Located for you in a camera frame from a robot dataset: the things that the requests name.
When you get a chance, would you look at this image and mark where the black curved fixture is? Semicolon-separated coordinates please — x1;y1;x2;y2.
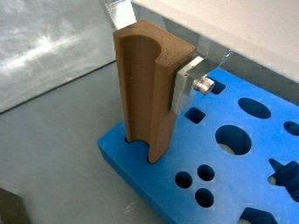
0;187;31;224

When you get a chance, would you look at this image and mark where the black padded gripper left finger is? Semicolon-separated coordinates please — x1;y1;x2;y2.
99;0;136;30

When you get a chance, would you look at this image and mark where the blue shape sorting block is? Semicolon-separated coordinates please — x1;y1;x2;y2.
97;69;299;224

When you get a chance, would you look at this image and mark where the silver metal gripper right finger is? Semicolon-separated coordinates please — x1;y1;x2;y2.
172;38;231;115

